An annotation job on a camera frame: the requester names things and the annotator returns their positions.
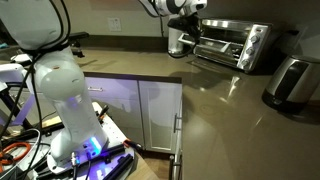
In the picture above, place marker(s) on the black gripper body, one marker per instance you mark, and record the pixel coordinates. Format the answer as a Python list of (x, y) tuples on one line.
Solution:
[(189, 24)]

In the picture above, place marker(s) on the oven glass door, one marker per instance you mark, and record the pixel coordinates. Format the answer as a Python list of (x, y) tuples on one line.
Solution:
[(207, 43)]

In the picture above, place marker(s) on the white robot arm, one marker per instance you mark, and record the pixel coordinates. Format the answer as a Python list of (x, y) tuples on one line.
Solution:
[(42, 29)]

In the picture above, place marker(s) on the metal robot base table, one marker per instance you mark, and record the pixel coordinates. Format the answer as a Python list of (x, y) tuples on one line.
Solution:
[(110, 161)]

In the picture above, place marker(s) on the silver toaster oven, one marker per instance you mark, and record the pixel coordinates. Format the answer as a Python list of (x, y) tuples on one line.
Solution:
[(248, 40)]

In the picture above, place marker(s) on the white lower cabinet door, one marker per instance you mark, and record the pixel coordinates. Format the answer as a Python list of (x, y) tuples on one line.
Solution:
[(160, 105)]

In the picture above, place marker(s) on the white paper towel roll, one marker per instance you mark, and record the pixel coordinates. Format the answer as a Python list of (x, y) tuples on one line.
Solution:
[(175, 47)]

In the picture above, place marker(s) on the stainless steel electric kettle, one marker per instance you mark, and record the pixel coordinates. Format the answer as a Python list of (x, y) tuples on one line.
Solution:
[(292, 84)]

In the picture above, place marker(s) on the white wall outlet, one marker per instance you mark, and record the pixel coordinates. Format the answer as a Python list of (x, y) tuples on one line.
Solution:
[(114, 24)]

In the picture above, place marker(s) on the black camera on stand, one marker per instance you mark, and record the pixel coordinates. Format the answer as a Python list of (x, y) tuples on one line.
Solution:
[(74, 43)]

